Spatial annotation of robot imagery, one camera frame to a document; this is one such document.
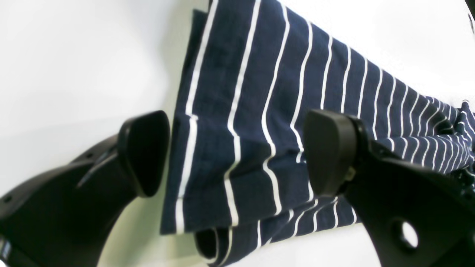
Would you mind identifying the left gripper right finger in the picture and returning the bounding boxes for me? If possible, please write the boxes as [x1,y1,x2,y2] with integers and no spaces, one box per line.
[304,110,475,267]

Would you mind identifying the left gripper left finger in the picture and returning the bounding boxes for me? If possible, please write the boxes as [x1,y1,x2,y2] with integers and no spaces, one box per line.
[0,111,170,267]

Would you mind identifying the navy white-striped T-shirt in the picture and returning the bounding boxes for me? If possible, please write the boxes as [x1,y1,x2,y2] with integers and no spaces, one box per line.
[160,0,474,267]

